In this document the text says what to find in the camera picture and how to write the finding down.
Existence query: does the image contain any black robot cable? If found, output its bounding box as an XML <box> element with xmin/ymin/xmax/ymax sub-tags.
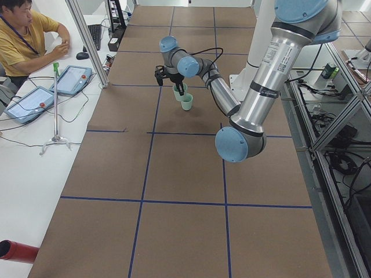
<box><xmin>185</xmin><ymin>47</ymin><xmax>224</xmax><ymax>85</ymax></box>

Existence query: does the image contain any light green cup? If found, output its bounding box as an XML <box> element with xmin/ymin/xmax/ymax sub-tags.
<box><xmin>180</xmin><ymin>93</ymin><xmax>193</xmax><ymax>111</ymax></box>
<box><xmin>173</xmin><ymin>83</ymin><xmax>187</xmax><ymax>101</ymax></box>

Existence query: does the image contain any far teach pendant tablet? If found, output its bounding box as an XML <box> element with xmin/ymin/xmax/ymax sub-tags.
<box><xmin>57</xmin><ymin>65</ymin><xmax>92</xmax><ymax>96</ymax></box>

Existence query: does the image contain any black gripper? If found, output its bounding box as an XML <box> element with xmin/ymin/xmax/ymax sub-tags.
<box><xmin>154</xmin><ymin>65</ymin><xmax>185</xmax><ymax>96</ymax></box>

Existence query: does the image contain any black keyboard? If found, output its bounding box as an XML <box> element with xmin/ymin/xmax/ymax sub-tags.
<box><xmin>88</xmin><ymin>24</ymin><xmax>102</xmax><ymax>50</ymax></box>

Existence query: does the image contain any teach pendant tablet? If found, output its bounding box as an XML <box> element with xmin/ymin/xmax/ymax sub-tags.
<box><xmin>57</xmin><ymin>65</ymin><xmax>92</xmax><ymax>96</ymax></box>
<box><xmin>5</xmin><ymin>86</ymin><xmax>54</xmax><ymax>124</ymax></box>

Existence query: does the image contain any aluminium frame post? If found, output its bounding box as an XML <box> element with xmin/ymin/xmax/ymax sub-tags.
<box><xmin>65</xmin><ymin>0</ymin><xmax>108</xmax><ymax>88</ymax></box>

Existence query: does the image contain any red cylinder tube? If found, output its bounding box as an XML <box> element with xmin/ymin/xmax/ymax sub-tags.
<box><xmin>1</xmin><ymin>240</ymin><xmax>39</xmax><ymax>264</ymax></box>

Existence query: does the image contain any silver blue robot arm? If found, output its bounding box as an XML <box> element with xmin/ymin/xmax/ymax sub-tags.
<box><xmin>154</xmin><ymin>1</ymin><xmax>343</xmax><ymax>163</ymax></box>

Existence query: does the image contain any person in yellow shirt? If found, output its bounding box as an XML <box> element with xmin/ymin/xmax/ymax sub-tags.
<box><xmin>1</xmin><ymin>1</ymin><xmax>70</xmax><ymax>87</ymax></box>

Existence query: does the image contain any aluminium frame rack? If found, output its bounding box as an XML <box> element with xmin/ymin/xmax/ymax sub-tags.
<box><xmin>281</xmin><ymin>43</ymin><xmax>370</xmax><ymax>277</ymax></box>

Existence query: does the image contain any silver stand with green clip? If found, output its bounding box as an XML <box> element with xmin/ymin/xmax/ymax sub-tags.
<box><xmin>39</xmin><ymin>62</ymin><xmax>71</xmax><ymax>156</ymax></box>

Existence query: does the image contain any near teach pendant tablet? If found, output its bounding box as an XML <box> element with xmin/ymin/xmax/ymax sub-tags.
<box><xmin>5</xmin><ymin>86</ymin><xmax>54</xmax><ymax>124</ymax></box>

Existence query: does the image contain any black computer mouse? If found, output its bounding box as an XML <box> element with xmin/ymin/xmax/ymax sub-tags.
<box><xmin>75</xmin><ymin>52</ymin><xmax>89</xmax><ymax>60</ymax></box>

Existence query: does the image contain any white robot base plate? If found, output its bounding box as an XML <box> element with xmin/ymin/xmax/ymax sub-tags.
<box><xmin>230</xmin><ymin>74</ymin><xmax>248</xmax><ymax>101</ymax></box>

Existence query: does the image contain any brown paper table mat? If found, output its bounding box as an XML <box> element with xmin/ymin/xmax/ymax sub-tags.
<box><xmin>28</xmin><ymin>5</ymin><xmax>371</xmax><ymax>278</ymax></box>

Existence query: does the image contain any black box device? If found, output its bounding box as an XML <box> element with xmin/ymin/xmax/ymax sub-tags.
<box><xmin>107</xmin><ymin>38</ymin><xmax>120</xmax><ymax>52</ymax></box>

